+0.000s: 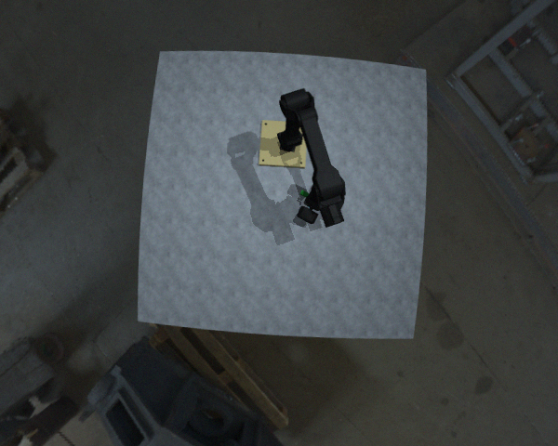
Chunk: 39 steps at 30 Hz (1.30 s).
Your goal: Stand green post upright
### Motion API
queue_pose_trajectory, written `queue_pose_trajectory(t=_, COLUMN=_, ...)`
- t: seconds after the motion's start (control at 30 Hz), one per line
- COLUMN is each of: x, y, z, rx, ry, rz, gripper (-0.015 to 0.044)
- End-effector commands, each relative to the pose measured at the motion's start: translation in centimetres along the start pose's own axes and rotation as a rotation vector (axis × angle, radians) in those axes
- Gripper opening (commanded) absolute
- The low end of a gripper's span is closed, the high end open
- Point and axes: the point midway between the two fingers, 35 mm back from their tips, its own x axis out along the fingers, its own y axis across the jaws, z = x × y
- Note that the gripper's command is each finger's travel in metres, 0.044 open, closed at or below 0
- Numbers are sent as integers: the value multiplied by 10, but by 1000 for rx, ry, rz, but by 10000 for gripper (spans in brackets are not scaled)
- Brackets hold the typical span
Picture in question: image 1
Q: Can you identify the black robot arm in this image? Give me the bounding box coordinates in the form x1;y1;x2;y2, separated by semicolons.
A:
277;88;346;228

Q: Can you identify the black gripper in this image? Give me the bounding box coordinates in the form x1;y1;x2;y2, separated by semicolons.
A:
297;188;319;224

